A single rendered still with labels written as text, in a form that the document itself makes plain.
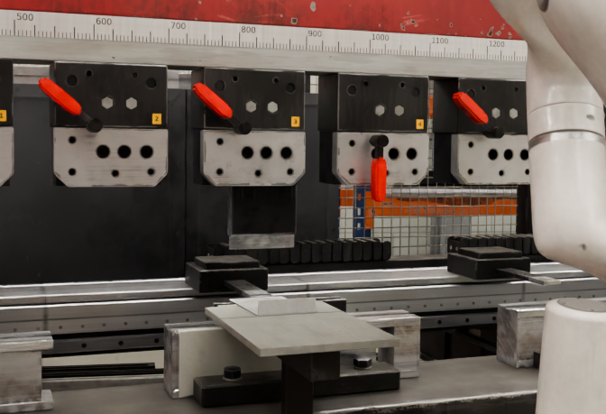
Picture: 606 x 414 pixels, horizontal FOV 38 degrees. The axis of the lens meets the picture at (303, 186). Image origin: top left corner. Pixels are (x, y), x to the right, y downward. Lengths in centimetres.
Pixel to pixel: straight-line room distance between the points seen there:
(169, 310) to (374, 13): 60
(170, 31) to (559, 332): 64
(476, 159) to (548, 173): 35
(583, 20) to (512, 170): 85
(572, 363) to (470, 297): 75
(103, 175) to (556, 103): 59
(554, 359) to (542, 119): 28
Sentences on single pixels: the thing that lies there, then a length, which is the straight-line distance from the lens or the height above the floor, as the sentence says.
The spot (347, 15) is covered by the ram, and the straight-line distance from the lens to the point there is 132.
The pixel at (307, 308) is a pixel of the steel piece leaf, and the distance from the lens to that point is 124.
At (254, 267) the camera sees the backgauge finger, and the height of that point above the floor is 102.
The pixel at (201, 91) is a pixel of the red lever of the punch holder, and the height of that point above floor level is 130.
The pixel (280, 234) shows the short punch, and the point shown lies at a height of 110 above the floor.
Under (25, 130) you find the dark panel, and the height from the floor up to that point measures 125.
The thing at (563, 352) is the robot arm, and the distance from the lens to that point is 101.
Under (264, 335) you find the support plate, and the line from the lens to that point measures 110.
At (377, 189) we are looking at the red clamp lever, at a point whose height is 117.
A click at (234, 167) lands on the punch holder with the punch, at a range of 125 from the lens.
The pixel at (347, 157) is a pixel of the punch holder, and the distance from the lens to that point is 130.
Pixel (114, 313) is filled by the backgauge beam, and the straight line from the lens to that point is 152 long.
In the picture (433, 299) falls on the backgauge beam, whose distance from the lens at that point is 171.
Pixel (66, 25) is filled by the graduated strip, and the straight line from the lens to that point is 122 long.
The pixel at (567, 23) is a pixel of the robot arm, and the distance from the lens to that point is 62.
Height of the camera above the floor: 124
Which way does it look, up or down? 3 degrees down
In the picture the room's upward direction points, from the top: 1 degrees clockwise
